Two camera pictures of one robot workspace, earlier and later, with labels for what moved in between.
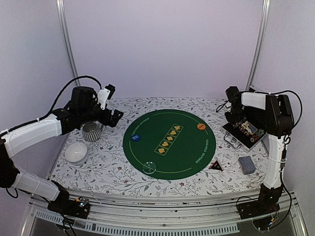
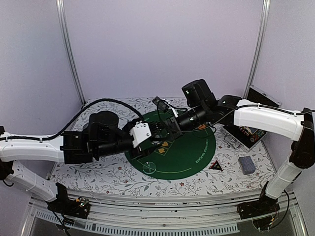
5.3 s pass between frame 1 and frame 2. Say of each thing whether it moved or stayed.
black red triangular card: stayed
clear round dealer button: stayed
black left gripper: moved
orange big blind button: stayed
